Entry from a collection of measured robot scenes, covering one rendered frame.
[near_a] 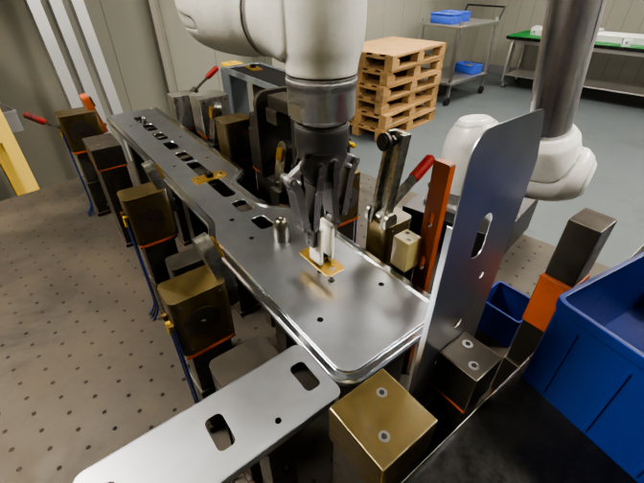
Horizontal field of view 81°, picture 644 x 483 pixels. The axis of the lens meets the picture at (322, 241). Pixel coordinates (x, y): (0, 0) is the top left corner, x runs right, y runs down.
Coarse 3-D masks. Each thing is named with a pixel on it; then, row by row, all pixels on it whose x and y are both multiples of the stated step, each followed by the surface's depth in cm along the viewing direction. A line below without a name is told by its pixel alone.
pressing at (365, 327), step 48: (144, 144) 115; (192, 144) 115; (192, 192) 90; (240, 192) 90; (240, 240) 74; (336, 240) 74; (288, 288) 63; (336, 288) 63; (384, 288) 63; (336, 336) 55; (384, 336) 55
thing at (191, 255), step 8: (192, 248) 73; (176, 256) 71; (184, 256) 71; (192, 256) 71; (168, 264) 69; (176, 264) 69; (184, 264) 69; (192, 264) 70; (200, 264) 71; (176, 272) 69; (184, 272) 70
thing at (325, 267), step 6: (300, 252) 66; (306, 252) 66; (306, 258) 65; (324, 258) 64; (312, 264) 64; (318, 264) 64; (324, 264) 64; (330, 264) 64; (336, 264) 64; (342, 264) 64; (324, 270) 62; (330, 270) 62; (336, 270) 62; (330, 276) 62
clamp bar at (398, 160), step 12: (384, 132) 60; (396, 132) 62; (384, 144) 60; (396, 144) 62; (408, 144) 62; (384, 156) 64; (396, 156) 62; (384, 168) 66; (396, 168) 63; (384, 180) 67; (396, 180) 65; (384, 192) 67; (396, 192) 66; (372, 204) 69; (384, 204) 67; (372, 216) 70; (384, 216) 68
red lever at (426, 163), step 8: (424, 160) 70; (432, 160) 70; (416, 168) 70; (424, 168) 70; (408, 176) 70; (416, 176) 70; (408, 184) 70; (400, 192) 70; (400, 200) 70; (376, 216) 69
